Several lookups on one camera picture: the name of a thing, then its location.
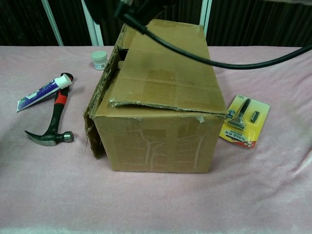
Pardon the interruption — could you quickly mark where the red black claw hammer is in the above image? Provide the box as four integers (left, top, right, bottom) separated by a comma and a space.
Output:
24, 72, 75, 147

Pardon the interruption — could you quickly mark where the brown cardboard shipping box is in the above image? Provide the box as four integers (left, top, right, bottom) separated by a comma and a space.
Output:
83, 19, 229, 174

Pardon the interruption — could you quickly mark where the yellow razor blister pack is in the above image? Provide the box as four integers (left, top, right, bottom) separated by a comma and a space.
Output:
218, 94, 271, 150

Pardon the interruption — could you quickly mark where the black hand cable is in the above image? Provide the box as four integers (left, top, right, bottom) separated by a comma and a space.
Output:
114, 0, 312, 70

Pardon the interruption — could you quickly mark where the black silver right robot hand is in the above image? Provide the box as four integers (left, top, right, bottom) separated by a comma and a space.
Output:
85, 0, 176, 25

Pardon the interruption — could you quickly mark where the white metal frame post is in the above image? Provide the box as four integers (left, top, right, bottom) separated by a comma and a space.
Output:
81, 0, 104, 46
199, 0, 213, 35

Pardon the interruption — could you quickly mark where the small white cream jar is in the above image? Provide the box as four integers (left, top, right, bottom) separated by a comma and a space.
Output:
91, 51, 108, 71

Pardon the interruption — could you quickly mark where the thin white frame post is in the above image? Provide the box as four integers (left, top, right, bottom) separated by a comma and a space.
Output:
40, 0, 64, 46

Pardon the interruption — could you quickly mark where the pink tablecloth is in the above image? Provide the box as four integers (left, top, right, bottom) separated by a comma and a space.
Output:
0, 45, 312, 234

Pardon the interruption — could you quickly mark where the purple white toothpaste tube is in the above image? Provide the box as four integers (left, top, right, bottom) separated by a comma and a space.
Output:
16, 74, 73, 113

